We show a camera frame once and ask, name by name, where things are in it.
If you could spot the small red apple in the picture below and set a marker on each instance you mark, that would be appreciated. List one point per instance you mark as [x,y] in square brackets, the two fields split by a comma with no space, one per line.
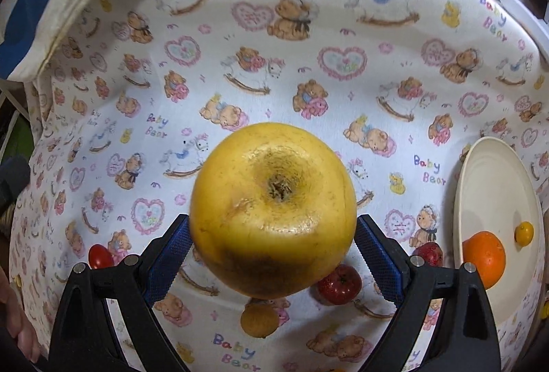
[341,286]

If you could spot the small yellow kumquat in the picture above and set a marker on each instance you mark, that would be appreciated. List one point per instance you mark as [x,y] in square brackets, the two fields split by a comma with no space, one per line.
[524,233]

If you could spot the large yellow pomelo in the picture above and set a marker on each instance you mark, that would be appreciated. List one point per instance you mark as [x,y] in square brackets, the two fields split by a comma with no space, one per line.
[274,209]

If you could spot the orange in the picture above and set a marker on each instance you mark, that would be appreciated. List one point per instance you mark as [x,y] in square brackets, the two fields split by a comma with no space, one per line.
[484,256]

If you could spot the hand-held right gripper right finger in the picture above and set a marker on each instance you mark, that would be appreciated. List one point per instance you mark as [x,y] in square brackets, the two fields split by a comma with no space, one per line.
[379,265]

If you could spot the person's left hand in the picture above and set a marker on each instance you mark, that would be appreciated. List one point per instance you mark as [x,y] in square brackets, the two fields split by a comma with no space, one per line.
[17,320]

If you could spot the red cherry tomato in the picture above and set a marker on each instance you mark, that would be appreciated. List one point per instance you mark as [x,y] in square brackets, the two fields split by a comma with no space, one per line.
[431,252]
[99,256]

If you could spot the cream round plate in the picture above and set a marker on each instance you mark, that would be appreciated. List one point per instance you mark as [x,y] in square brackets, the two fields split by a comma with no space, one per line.
[493,183]

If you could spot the bear printed blanket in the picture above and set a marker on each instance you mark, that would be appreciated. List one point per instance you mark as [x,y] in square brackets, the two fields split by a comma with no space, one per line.
[300,76]

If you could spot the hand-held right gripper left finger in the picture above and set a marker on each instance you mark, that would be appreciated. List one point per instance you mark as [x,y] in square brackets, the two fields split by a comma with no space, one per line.
[169,260]

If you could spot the small brown round fruit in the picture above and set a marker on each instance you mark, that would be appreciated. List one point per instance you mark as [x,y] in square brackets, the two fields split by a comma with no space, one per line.
[258,320]

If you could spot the yellow round object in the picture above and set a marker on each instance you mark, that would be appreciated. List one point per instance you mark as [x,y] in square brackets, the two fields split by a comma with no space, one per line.
[544,307]

